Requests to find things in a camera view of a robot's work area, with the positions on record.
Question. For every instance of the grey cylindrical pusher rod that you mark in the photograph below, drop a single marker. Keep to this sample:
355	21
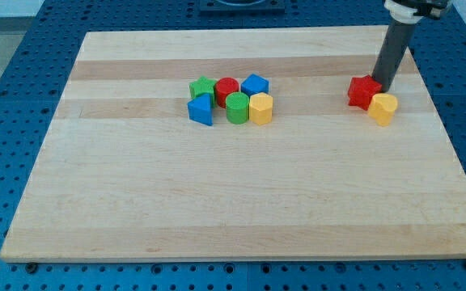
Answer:
395	42

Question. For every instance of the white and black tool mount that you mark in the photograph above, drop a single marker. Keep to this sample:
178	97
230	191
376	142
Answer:
412	11

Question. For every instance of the yellow heart block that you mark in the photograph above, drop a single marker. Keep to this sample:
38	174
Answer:
382	108

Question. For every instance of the light wooden board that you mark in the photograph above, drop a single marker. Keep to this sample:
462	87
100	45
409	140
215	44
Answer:
123	175

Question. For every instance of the red star block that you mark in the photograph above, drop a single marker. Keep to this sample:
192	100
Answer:
361	91

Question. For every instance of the yellow hexagon block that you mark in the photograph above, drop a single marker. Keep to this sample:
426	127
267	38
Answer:
261	108

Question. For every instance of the blue cube block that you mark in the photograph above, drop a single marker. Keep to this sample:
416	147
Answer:
254	84

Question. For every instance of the green cylinder block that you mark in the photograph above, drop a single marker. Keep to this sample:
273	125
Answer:
237	107

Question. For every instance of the red cylinder block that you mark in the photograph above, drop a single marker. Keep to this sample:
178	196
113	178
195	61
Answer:
222	88

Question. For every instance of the green star block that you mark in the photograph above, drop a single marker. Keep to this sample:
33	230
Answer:
202	86

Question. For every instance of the blue triangle block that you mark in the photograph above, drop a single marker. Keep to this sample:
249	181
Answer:
200	109

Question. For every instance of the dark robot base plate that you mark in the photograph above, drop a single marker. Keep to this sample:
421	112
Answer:
240	6

